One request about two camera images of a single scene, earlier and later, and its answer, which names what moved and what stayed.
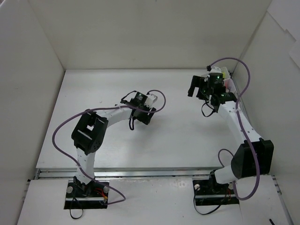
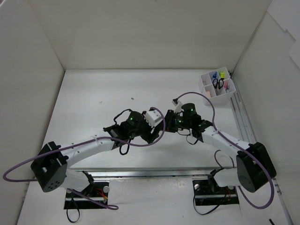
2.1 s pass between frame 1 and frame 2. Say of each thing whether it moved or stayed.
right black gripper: moved
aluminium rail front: stayed
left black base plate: stayed
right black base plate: stayed
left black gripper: moved
